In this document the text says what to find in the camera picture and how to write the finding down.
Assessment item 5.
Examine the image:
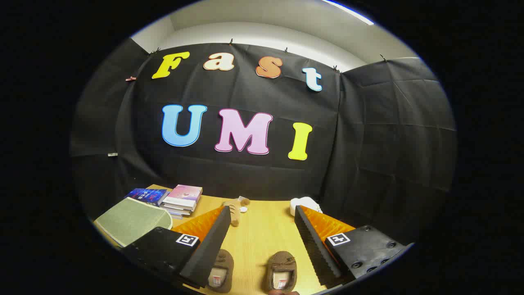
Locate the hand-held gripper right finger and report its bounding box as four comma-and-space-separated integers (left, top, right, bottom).
294, 205, 412, 287

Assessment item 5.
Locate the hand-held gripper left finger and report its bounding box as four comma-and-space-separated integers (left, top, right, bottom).
121, 206, 232, 289

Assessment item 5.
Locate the brown fuzzy shoe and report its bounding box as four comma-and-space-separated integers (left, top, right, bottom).
262, 251, 298, 293
207, 249, 235, 293

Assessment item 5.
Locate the green fabric storage box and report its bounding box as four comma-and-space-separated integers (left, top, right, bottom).
94, 197, 173, 247

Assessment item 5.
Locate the brown plush toy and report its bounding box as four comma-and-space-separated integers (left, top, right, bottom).
222, 197, 251, 227

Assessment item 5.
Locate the white plush toy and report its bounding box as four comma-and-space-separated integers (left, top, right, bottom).
290, 197, 323, 217

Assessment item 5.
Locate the white book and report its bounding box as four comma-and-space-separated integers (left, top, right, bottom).
160, 204, 193, 216

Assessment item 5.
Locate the pink cover book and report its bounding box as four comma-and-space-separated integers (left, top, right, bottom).
163, 184, 203, 211

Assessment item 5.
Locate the dark blue book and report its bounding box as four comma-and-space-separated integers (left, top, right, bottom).
124, 188, 170, 207

